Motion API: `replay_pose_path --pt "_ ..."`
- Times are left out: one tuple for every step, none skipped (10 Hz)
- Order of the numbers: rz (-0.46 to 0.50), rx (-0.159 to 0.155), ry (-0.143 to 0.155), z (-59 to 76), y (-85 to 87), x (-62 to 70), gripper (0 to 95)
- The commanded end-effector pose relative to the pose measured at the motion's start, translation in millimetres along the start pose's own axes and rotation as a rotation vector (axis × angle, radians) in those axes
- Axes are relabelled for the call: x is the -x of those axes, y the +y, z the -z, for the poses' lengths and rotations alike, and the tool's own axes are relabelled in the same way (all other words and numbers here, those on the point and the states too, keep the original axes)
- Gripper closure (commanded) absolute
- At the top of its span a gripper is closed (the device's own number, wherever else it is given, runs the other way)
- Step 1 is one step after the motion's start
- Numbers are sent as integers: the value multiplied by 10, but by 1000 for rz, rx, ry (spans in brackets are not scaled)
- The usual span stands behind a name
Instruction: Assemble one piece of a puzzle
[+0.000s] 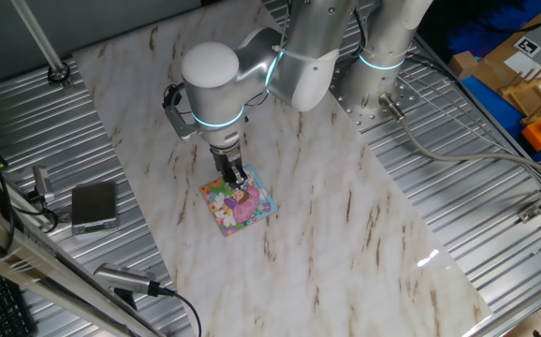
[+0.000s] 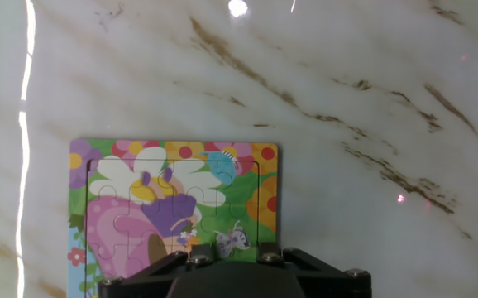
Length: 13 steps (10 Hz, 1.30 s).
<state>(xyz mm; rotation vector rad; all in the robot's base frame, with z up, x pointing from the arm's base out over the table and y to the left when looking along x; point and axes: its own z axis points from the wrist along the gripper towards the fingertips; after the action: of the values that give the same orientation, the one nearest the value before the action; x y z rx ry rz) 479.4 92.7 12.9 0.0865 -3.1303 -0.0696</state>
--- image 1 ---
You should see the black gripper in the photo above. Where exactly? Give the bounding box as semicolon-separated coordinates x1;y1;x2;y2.
210;145;249;189

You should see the colourful fairy puzzle board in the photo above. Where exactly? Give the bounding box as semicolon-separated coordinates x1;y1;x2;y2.
198;163;280;238

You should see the silver digital scale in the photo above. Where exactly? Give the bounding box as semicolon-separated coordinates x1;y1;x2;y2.
70;181;120;238

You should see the small cardboard box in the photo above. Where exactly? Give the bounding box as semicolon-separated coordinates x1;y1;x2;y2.
447;50;481;81

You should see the blue mat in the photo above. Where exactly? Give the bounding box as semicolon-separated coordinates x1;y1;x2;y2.
460;74;541;163

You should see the wooden block rack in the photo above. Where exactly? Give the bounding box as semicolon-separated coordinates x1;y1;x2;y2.
472;0;541;102

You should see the dark blue cloth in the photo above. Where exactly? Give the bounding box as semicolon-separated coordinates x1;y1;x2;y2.
446;0;541;60

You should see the black white marker tag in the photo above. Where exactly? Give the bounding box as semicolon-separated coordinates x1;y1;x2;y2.
512;35;541;59

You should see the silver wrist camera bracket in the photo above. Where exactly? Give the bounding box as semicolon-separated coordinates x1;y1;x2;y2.
162;103;202;143

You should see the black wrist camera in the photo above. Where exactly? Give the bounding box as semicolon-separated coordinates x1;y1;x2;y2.
161;82;183;110

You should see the black ribbed camera cable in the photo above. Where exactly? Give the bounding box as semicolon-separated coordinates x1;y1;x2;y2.
155;285;204;337

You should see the silver perforated base plate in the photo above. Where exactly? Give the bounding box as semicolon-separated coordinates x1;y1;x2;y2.
329;51;421;132

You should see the white cable tie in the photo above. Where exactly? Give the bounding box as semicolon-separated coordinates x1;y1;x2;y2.
272;44;332;65

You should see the ribbed silver camera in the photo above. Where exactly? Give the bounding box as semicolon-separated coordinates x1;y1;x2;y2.
93;262;162;297

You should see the black camera stand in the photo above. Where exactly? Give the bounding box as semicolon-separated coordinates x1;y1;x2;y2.
112;286;139;311

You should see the thick grey base cable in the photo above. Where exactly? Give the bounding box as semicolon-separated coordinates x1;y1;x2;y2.
378;92;541;191

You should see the small silver camera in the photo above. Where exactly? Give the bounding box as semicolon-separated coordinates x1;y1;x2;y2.
31;165;56;203

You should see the black base cable bundle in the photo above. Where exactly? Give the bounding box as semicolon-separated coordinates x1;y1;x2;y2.
350;7;445;66

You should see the aluminium frame bar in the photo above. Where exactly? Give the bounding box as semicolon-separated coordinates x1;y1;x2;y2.
0;194;164;337

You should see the silver camera pole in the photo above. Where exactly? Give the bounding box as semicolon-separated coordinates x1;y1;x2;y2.
10;0;73;91

